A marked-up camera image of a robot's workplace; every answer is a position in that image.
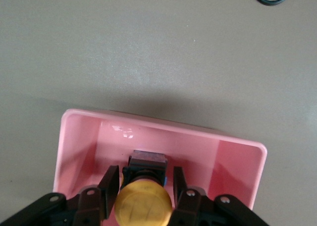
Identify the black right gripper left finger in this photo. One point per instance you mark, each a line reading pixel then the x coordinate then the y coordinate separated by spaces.
pixel 94 206

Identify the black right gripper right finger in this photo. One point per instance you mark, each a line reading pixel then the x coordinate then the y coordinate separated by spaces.
pixel 195 208

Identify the yellow push button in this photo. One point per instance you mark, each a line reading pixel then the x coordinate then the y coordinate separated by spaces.
pixel 143 203

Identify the pink plastic box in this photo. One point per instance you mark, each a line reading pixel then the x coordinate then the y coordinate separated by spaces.
pixel 81 149

